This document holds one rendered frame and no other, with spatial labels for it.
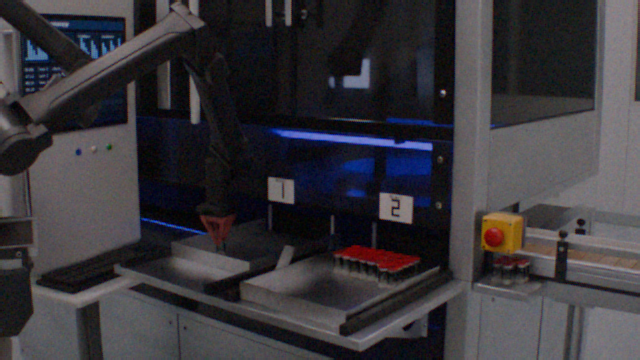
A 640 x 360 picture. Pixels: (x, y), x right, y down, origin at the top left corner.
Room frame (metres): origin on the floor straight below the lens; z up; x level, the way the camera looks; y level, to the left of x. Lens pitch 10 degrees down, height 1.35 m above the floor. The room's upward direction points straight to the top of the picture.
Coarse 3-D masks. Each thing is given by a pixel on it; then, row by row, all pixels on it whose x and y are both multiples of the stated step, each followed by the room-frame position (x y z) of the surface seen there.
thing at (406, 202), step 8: (384, 200) 1.53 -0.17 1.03; (400, 200) 1.50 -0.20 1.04; (408, 200) 1.49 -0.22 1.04; (384, 208) 1.53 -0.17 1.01; (400, 208) 1.50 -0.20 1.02; (408, 208) 1.49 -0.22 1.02; (384, 216) 1.53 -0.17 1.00; (392, 216) 1.52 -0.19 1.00; (400, 216) 1.50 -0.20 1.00; (408, 216) 1.49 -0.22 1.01
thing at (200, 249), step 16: (240, 224) 1.79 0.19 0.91; (256, 224) 1.84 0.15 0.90; (192, 240) 1.65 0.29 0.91; (208, 240) 1.69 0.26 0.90; (240, 240) 1.74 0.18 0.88; (256, 240) 1.75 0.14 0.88; (272, 240) 1.75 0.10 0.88; (288, 240) 1.75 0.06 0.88; (304, 240) 1.75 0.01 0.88; (320, 240) 1.64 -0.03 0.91; (336, 240) 1.69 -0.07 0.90; (176, 256) 1.59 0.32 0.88; (192, 256) 1.55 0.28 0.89; (208, 256) 1.52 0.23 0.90; (224, 256) 1.49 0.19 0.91; (240, 256) 1.60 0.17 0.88; (256, 256) 1.60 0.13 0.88; (272, 256) 1.50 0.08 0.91; (240, 272) 1.46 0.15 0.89
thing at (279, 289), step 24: (312, 264) 1.48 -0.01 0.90; (240, 288) 1.30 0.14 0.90; (264, 288) 1.27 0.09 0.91; (288, 288) 1.36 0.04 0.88; (312, 288) 1.36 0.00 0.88; (336, 288) 1.36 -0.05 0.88; (360, 288) 1.36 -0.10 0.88; (384, 288) 1.36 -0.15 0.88; (408, 288) 1.31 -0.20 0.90; (288, 312) 1.23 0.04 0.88; (312, 312) 1.19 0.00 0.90; (336, 312) 1.15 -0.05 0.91; (360, 312) 1.18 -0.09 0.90
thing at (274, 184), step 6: (270, 180) 1.74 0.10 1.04; (276, 180) 1.73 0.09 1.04; (282, 180) 1.72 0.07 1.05; (288, 180) 1.71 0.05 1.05; (270, 186) 1.74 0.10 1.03; (276, 186) 1.73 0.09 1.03; (288, 186) 1.71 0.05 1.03; (270, 192) 1.75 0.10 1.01; (276, 192) 1.73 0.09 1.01; (288, 192) 1.71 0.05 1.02; (270, 198) 1.75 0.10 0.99; (276, 198) 1.73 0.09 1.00; (288, 198) 1.71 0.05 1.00
